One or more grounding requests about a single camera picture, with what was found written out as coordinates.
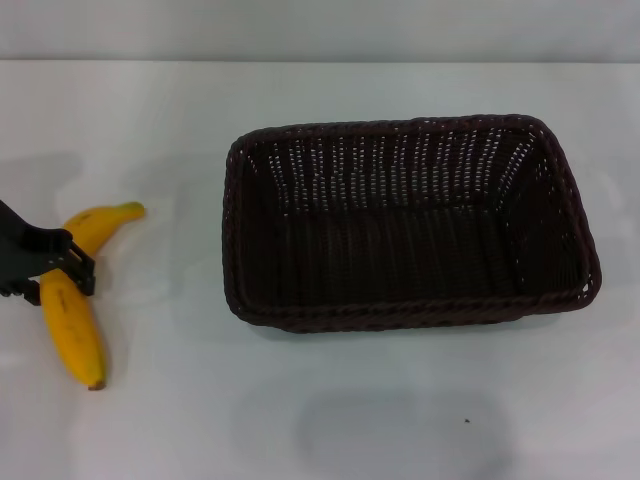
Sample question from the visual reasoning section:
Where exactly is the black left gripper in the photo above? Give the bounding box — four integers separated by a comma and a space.
0, 199, 97, 306

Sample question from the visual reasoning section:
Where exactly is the yellow banana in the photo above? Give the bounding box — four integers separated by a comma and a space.
40, 201, 147, 392

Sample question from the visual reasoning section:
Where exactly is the dark brown woven basket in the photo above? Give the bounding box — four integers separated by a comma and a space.
224, 113, 603, 335

